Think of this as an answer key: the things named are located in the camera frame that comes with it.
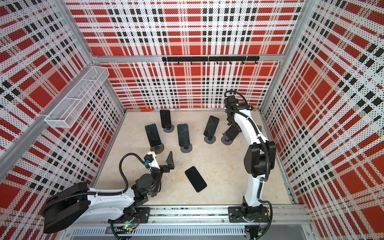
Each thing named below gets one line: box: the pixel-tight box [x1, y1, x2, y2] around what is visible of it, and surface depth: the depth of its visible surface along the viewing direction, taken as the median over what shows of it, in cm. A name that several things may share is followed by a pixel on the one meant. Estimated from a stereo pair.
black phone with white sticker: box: [185, 166, 207, 193], surface depth 88 cm
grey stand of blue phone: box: [221, 131, 233, 146], surface depth 103 cm
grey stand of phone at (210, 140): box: [204, 135, 216, 144], surface depth 106 cm
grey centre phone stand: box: [180, 143, 193, 153], surface depth 100 cm
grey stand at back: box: [163, 124, 175, 133], surface depth 110 cm
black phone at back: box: [159, 109, 172, 129], surface depth 102 cm
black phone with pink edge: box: [203, 115, 220, 138], surface depth 100 cm
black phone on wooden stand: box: [145, 123, 162, 147], surface depth 93 cm
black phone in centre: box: [177, 123, 190, 147], surface depth 94 cm
